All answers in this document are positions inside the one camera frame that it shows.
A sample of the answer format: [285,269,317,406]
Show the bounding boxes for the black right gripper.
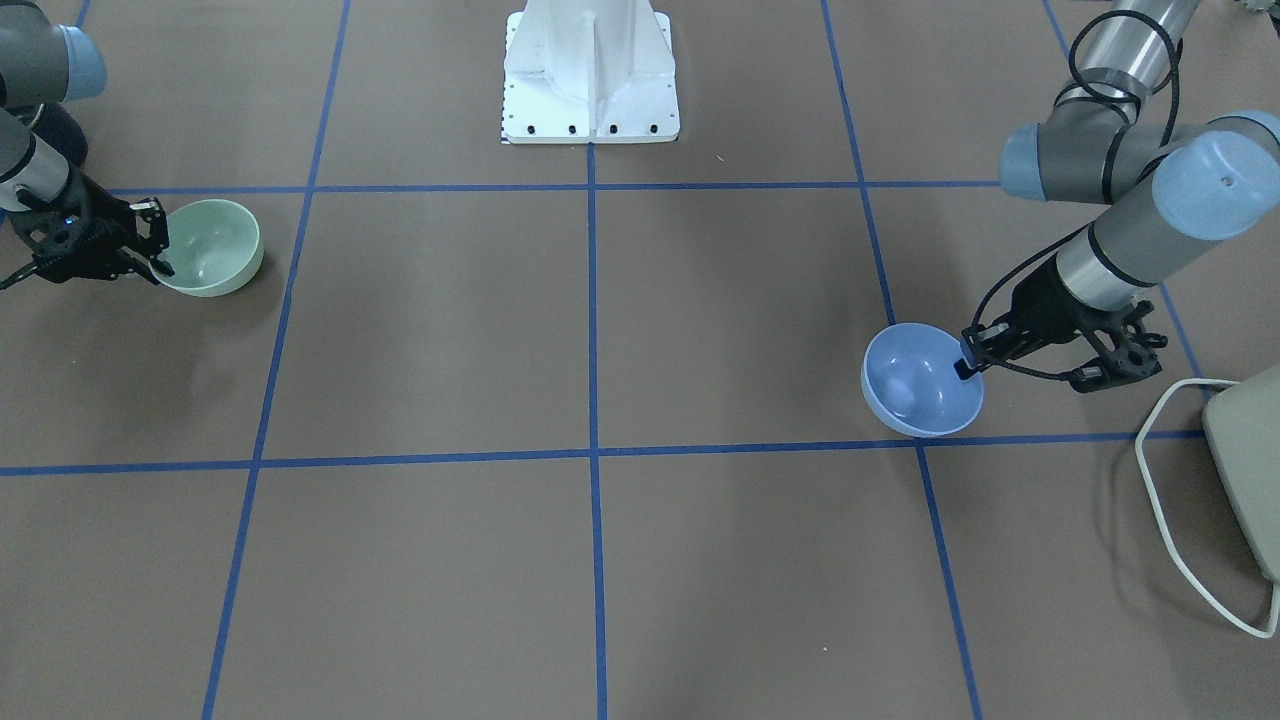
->
[8,172,174,284]

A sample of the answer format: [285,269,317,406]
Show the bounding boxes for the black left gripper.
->
[954,263,1169,393]

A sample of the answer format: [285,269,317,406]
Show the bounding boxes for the green bowl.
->
[155,199,265,299]

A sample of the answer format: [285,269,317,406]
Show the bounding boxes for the blue bowl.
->
[859,323,986,438]

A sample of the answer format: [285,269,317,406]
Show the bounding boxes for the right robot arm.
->
[1,1,174,290]

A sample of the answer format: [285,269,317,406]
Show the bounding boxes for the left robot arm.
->
[955,1,1279,393]

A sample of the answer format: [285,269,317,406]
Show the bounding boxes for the beige appliance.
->
[1202,365,1279,582]

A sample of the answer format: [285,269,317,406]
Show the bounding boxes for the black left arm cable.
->
[970,5,1181,383]

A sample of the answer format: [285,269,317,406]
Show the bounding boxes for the white power cable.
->
[1135,379,1280,639]

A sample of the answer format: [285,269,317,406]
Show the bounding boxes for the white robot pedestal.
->
[500,1,681,145]

